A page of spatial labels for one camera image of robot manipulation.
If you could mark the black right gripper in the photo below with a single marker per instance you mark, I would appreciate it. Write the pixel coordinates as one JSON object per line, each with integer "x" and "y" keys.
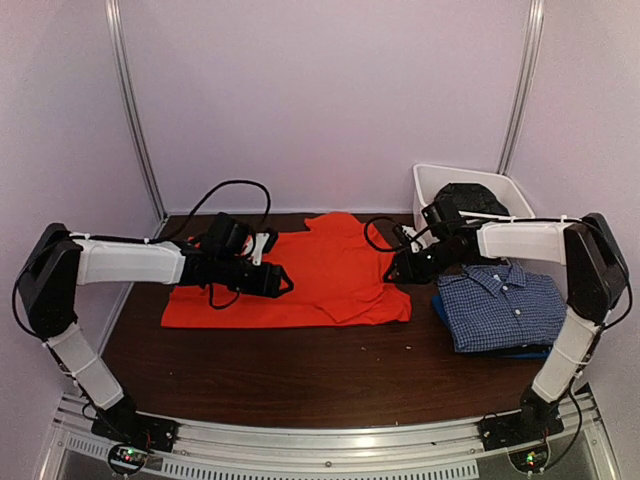
{"x": 408, "y": 271}

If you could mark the blue checked button shirt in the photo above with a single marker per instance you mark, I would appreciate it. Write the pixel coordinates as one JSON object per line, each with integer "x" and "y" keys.
{"x": 500, "y": 306}

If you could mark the white plastic laundry bin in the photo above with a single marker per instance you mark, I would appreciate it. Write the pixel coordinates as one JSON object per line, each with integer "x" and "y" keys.
{"x": 429, "y": 179}

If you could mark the orange garment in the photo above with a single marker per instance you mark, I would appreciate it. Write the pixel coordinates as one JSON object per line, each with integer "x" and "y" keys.
{"x": 337, "y": 272}

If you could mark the aluminium front rail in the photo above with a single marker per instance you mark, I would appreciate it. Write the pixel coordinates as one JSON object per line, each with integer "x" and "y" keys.
{"x": 441, "y": 450}

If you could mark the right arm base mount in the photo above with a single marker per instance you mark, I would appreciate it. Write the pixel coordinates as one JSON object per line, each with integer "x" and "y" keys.
{"x": 520, "y": 435}

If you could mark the folded blue garment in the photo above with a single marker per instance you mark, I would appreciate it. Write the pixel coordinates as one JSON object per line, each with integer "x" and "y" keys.
{"x": 521, "y": 352}

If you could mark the dark garment in bin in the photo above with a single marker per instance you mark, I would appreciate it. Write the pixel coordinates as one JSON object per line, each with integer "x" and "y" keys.
{"x": 472, "y": 197}

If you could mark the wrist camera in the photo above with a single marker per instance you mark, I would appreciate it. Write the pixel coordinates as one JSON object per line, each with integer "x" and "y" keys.
{"x": 263, "y": 243}
{"x": 409, "y": 239}

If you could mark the right aluminium corner post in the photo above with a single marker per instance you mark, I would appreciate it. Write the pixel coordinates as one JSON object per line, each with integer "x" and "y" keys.
{"x": 532, "y": 40}

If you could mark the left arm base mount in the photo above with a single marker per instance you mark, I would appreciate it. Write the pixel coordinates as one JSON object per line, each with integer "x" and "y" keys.
{"x": 134, "y": 448}

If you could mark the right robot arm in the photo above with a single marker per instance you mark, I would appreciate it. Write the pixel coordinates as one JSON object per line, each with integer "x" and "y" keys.
{"x": 581, "y": 255}

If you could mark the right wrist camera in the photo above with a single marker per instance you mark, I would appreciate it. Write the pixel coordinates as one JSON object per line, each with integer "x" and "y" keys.
{"x": 409, "y": 239}

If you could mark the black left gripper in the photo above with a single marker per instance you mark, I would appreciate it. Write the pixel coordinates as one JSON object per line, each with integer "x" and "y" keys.
{"x": 267, "y": 283}

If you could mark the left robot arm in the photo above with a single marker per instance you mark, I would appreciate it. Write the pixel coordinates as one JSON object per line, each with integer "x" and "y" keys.
{"x": 63, "y": 262}

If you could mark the aluminium corner post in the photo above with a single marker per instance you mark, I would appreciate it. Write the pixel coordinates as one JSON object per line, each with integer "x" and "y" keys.
{"x": 532, "y": 40}
{"x": 132, "y": 116}

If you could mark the left aluminium corner post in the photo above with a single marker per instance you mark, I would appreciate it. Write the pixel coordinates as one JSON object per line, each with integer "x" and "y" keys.
{"x": 132, "y": 116}

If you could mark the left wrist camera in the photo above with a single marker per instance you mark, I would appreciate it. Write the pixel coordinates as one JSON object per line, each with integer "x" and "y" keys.
{"x": 263, "y": 243}

